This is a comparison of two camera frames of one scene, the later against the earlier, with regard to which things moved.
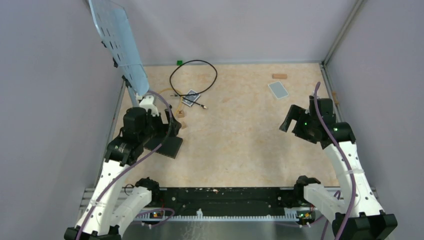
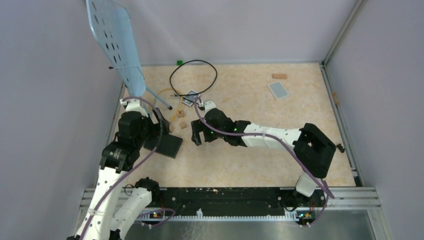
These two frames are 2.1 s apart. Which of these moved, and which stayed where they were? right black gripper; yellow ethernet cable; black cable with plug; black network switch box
Moved: right black gripper
Stayed: black network switch box; yellow ethernet cable; black cable with plug
